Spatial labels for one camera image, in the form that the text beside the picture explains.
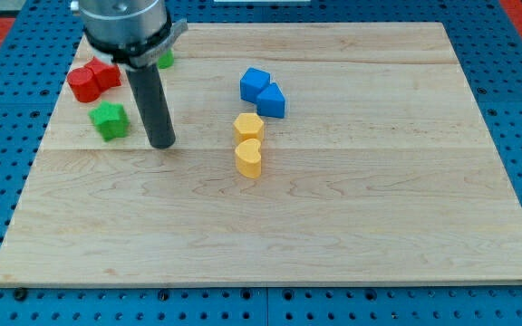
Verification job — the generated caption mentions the green star block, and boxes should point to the green star block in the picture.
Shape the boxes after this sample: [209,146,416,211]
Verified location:
[88,101,130,142]

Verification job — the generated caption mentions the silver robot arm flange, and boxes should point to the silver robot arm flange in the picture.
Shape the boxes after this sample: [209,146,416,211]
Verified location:
[70,0,189,71]

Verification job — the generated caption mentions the green circle block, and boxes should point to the green circle block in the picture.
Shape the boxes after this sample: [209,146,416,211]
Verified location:
[157,50,174,69]

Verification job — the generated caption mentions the red star block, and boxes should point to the red star block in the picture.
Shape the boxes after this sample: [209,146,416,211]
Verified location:
[84,57,121,91]

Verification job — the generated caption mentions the red circle block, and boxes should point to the red circle block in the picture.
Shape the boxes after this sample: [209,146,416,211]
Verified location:
[67,67,101,102]

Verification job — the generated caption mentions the yellow heart block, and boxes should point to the yellow heart block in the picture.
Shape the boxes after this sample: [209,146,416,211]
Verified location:
[235,139,262,178]

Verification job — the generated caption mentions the yellow hexagon block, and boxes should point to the yellow hexagon block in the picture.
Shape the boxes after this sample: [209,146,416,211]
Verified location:
[233,113,265,145]

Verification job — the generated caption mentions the wooden board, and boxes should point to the wooden board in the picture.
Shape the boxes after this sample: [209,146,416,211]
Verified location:
[0,23,522,288]

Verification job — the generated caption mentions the blue triangle block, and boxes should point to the blue triangle block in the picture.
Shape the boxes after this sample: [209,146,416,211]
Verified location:
[256,82,285,119]

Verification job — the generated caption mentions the blue cube block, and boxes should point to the blue cube block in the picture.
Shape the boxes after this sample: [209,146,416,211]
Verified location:
[239,67,271,103]

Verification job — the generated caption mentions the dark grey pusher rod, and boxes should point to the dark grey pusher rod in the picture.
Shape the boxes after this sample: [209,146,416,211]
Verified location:
[126,64,176,149]

